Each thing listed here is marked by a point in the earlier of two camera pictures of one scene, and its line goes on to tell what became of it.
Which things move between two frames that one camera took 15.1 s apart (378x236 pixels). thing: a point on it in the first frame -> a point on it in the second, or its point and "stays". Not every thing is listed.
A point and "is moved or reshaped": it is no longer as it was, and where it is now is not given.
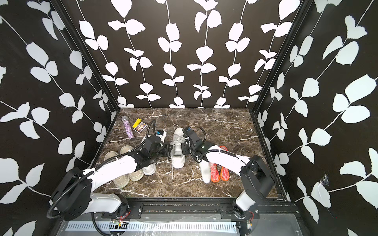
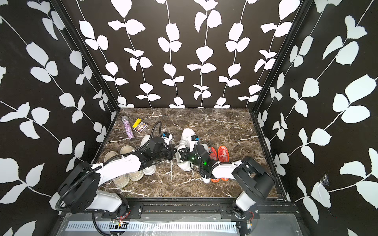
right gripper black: [186, 152] -> [185, 157]
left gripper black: [167, 148] stays
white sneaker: [149, 170] stays
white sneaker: [178, 158] is moved or reshaped
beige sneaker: [137, 175] stays
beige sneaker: [121, 181] stays
